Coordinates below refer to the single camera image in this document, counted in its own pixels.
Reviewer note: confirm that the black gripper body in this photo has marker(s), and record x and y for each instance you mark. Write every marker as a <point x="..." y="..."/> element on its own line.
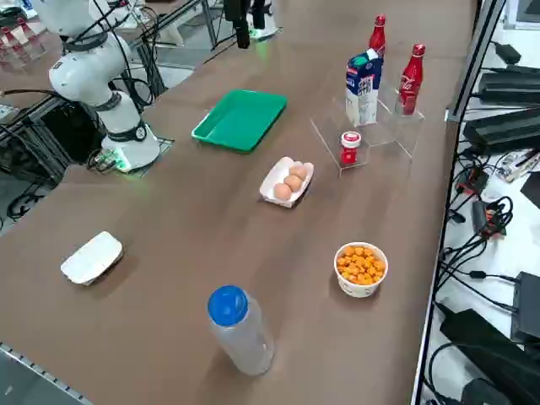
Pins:
<point x="235" y="10"/>

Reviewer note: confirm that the white snack box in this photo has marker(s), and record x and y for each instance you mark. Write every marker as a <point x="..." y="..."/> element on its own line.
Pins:
<point x="90" y="258"/>

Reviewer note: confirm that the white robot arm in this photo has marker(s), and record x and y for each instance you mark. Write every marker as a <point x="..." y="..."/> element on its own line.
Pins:
<point x="266" y="33"/>
<point x="88" y="80"/>

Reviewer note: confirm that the white paper egg box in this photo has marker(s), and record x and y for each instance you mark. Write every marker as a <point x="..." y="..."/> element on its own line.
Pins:
<point x="274" y="175"/>

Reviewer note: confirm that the brown egg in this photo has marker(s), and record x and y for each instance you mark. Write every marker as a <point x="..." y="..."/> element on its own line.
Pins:
<point x="282" y="191"/>
<point x="299" y="171"/>
<point x="293" y="181"/>

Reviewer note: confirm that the orange snack balls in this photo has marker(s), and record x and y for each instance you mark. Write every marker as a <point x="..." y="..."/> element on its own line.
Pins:
<point x="360" y="262"/>

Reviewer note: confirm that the black adapter box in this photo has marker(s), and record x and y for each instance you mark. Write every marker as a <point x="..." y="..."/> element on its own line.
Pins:
<point x="527" y="308"/>

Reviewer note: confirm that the green plastic tray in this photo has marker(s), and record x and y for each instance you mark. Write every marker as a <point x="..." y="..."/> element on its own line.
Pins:
<point x="238" y="120"/>

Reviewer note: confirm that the red cola bottle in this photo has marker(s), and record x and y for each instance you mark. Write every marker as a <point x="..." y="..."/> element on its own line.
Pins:
<point x="410" y="84"/>
<point x="378" y="36"/>

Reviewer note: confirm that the blue white milk carton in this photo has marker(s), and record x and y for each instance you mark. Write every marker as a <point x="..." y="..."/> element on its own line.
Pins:
<point x="360" y="95"/>

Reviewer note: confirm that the small red jar white lid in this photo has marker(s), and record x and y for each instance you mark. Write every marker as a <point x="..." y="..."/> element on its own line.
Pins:
<point x="350" y="149"/>

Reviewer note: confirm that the clear acrylic stepped shelf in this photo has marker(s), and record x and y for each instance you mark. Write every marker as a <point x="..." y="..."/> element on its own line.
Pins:
<point x="379" y="135"/>

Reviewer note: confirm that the black flat case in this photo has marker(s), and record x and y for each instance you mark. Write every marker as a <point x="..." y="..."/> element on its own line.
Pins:
<point x="502" y="128"/>
<point x="510" y="84"/>

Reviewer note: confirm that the white paper bowl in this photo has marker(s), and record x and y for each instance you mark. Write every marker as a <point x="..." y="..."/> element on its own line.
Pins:
<point x="358" y="287"/>

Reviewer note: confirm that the clear bottle blue lid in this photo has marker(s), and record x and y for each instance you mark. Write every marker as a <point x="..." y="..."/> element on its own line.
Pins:
<point x="242" y="337"/>

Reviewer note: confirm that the aluminium frame post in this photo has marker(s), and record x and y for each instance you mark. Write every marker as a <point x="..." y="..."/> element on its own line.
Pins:
<point x="474" y="59"/>

